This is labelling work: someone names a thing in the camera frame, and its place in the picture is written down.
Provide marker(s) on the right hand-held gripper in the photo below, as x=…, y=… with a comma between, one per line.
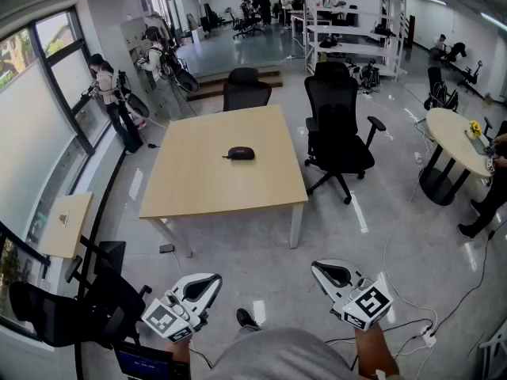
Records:
x=366, y=305

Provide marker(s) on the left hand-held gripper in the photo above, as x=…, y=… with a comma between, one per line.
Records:
x=174, y=317

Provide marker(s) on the black glasses case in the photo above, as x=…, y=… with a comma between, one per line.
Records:
x=240, y=153

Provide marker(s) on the person's right forearm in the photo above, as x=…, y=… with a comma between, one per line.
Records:
x=374, y=354

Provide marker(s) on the person's left forearm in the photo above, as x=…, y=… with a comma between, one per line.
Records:
x=179, y=350

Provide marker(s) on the person's black shoe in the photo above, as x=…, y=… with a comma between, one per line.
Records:
x=246, y=319

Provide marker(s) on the black power adapter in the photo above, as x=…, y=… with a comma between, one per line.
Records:
x=166, y=248

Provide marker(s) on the person's grey shirt torso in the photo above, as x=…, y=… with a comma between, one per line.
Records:
x=285, y=356

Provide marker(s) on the light wooden square table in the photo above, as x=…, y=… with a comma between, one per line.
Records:
x=206, y=188

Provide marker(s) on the black laptop with blue screen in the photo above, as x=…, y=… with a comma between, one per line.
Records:
x=142, y=362

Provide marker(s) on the black mesh office chair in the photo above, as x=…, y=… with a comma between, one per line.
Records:
x=336, y=141
x=245, y=91
x=99, y=307

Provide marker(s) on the white power strip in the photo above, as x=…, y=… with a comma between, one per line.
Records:
x=428, y=337

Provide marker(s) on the small light wooden desk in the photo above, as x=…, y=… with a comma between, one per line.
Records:
x=73, y=236

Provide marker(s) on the round light wooden table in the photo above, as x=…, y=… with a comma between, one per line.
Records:
x=451, y=133

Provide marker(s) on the grey tablet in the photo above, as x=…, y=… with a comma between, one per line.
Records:
x=479, y=145

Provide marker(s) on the yellow flowers in pot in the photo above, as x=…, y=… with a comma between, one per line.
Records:
x=474, y=129

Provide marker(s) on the wooden step platform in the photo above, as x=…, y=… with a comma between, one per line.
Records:
x=214, y=83

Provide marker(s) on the black folded wheelchair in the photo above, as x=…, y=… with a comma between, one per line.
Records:
x=439, y=93

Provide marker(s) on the white metal shelving unit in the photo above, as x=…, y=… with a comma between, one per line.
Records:
x=352, y=48

